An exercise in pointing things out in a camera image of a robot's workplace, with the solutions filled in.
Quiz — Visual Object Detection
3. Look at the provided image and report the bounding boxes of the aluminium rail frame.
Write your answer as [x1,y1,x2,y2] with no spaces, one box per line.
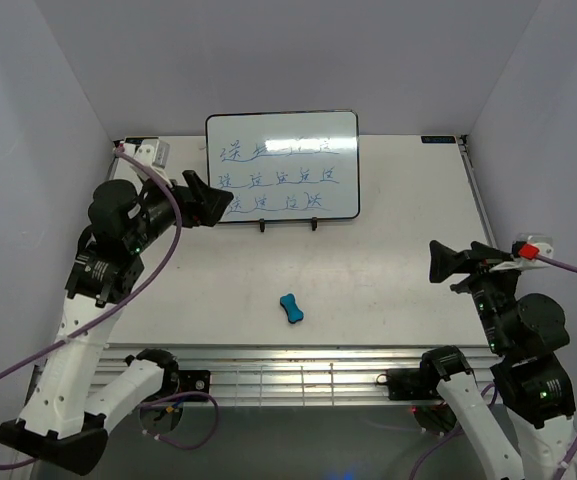
[25,344,519,409]

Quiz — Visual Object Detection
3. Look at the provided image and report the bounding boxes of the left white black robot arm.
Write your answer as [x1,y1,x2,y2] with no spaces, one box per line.
[0,170,234,475]

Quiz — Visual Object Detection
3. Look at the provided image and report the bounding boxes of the black wire whiteboard stand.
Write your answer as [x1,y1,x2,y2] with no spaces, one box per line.
[255,217,319,233]

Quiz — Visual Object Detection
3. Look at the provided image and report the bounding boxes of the purple cable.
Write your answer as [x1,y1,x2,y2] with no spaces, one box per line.
[0,149,220,471]
[410,254,577,480]

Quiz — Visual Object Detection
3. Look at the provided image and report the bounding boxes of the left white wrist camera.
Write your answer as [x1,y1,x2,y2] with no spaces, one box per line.
[118,138,173,187]

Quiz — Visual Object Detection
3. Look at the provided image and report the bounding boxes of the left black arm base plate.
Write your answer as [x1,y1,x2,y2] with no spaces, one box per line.
[174,369,211,402]

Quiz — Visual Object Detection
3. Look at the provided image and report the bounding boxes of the white whiteboard black frame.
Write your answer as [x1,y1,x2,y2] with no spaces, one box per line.
[205,110,361,223]

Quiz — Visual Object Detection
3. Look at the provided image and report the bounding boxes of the blue bone-shaped eraser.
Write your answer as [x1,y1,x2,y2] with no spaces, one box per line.
[279,293,304,325]

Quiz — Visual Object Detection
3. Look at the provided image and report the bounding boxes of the blue corner label right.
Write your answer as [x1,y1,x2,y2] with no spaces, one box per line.
[420,135,456,144]

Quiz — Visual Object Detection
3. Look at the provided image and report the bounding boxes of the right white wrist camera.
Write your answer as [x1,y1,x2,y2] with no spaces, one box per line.
[491,233,554,272]

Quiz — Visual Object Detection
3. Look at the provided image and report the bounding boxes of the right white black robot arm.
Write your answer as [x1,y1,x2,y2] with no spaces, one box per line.
[419,234,577,479]

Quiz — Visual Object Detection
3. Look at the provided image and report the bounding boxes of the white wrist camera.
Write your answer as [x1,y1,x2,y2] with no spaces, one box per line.
[118,138,173,187]
[491,233,554,272]

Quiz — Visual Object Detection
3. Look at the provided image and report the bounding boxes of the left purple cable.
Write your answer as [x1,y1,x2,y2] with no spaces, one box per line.
[0,149,220,471]

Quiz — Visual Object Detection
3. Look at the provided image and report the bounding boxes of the blue corner label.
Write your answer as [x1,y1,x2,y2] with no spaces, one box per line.
[123,136,158,145]
[420,135,456,144]

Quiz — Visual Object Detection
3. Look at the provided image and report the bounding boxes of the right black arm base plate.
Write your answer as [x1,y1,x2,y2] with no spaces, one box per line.
[375,368,440,401]

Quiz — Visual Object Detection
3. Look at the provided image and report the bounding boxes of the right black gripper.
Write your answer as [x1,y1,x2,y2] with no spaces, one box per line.
[428,238,524,353]

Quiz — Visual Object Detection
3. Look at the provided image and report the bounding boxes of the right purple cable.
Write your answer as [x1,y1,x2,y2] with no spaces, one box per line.
[410,254,577,480]

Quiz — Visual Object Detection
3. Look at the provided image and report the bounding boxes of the blue corner label left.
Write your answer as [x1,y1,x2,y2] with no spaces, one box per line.
[123,136,158,145]

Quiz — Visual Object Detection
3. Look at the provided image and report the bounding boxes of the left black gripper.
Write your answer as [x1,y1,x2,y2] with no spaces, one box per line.
[128,169,235,251]

